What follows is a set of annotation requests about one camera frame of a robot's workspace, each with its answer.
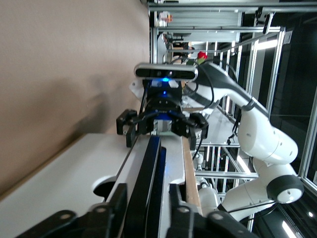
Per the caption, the brown table cover sheet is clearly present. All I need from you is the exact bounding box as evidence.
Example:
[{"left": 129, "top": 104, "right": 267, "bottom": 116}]
[{"left": 0, "top": 0, "right": 152, "bottom": 201}]

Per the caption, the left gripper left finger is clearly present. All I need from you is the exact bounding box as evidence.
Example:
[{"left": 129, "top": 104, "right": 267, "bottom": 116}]
[{"left": 79, "top": 183, "right": 128, "bottom": 238}]

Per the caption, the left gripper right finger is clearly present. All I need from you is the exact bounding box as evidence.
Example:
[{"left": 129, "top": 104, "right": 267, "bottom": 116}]
[{"left": 166, "top": 184, "right": 199, "bottom": 238}]

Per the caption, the black metal drawer handle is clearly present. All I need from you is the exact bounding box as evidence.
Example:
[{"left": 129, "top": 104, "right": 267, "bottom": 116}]
[{"left": 125, "top": 135, "right": 167, "bottom": 238}]

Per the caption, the wooden drawer cabinet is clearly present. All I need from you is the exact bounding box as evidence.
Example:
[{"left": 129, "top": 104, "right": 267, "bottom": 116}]
[{"left": 0, "top": 133, "right": 203, "bottom": 217}]

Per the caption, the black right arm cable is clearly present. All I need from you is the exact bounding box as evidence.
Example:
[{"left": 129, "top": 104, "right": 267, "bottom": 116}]
[{"left": 226, "top": 106, "right": 243, "bottom": 147}]

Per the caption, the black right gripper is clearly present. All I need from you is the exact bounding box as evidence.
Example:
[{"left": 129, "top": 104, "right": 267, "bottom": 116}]
[{"left": 116, "top": 81, "right": 210, "bottom": 151}]

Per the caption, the aluminium profile frame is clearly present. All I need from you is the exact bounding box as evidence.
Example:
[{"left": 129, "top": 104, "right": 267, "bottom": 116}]
[{"left": 148, "top": 0, "right": 317, "bottom": 238}]

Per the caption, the red round knob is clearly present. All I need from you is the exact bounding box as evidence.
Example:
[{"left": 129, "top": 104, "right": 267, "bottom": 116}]
[{"left": 197, "top": 51, "right": 209, "bottom": 65}]

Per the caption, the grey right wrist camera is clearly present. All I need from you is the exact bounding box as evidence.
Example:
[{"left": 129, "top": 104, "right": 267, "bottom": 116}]
[{"left": 133, "top": 62, "right": 199, "bottom": 82}]

